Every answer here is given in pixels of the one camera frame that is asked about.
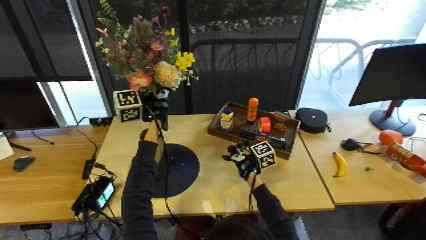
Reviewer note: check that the person's left hand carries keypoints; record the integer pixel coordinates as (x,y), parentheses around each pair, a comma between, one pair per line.
(153,111)

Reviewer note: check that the person's right hand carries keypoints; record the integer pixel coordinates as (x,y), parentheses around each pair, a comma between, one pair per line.
(242,160)

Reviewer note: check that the mixed flower bouquet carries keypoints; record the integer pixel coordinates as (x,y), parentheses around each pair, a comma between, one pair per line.
(146,56)

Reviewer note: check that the right glove marker cube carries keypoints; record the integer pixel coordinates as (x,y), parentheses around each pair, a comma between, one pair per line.
(263,154)

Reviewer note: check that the glove marker cube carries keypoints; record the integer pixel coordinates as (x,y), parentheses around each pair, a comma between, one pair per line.
(263,154)
(127,105)

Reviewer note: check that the brown wooden tray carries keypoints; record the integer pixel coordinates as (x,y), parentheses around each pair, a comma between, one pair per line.
(253,133)

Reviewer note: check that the dark blue box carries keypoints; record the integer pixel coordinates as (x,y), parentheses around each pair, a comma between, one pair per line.
(261,137)

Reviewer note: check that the white bottle with blue cap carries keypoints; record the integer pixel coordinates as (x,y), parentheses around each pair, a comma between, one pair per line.
(226,119)

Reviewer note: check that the orange tape roll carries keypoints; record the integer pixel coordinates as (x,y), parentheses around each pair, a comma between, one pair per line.
(265,124)

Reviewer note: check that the orange tall bottle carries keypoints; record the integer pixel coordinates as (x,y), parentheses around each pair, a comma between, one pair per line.
(251,109)

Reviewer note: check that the orange snack packet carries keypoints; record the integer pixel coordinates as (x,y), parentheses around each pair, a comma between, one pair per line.
(281,122)

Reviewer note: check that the black round mat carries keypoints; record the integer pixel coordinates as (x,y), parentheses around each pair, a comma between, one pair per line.
(174,170)

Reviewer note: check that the black round case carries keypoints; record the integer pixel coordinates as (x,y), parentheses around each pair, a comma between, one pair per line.
(311,120)

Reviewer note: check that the yellow banana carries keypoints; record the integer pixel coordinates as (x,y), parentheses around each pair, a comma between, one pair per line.
(340,164)

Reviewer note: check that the black clip tool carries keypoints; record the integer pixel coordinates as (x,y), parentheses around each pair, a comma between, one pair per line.
(352,144)

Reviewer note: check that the left glove marker cube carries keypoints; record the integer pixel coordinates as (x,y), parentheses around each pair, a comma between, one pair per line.
(127,105)

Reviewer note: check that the black device on windowsill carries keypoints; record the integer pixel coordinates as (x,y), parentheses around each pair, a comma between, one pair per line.
(99,120)

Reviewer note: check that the black phone with lit screen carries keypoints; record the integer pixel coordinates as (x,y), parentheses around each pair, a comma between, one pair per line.
(94,196)

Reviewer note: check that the orange ball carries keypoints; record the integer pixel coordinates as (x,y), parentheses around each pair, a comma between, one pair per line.
(390,137)

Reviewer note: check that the red cylindrical can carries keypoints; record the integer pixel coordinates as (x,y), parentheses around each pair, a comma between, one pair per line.
(406,158)

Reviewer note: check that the black monitor with red stand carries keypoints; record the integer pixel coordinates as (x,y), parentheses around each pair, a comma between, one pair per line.
(392,80)

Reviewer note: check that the black computer mouse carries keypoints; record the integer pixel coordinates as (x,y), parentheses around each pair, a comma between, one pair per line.
(22,163)

